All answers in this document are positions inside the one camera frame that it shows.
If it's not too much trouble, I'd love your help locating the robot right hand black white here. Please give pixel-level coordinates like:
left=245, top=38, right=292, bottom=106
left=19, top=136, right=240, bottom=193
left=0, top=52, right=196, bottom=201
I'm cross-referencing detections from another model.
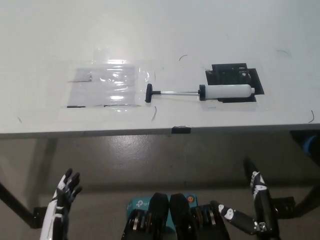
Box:
left=210, top=156, right=280, bottom=240

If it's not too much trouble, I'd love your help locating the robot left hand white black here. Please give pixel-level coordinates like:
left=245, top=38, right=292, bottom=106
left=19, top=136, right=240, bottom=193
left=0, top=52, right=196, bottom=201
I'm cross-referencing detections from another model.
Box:
left=39, top=168, right=84, bottom=240

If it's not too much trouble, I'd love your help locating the white air pump black handle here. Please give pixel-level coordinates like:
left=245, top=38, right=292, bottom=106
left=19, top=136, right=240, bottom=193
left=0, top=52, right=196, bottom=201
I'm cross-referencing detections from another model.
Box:
left=145, top=83, right=257, bottom=104

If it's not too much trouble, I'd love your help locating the blue round object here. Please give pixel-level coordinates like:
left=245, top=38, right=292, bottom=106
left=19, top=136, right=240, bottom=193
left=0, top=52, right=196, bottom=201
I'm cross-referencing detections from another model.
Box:
left=301, top=134, right=320, bottom=156

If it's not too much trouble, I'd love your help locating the clear taped plastic sheet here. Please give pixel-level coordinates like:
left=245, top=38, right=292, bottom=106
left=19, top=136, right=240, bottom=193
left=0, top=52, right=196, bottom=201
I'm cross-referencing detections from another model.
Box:
left=59, top=44, right=156, bottom=110

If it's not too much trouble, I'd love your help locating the black tape square patch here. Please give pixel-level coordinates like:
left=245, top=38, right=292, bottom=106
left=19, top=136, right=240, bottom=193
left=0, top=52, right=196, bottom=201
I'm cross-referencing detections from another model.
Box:
left=204, top=62, right=266, bottom=104

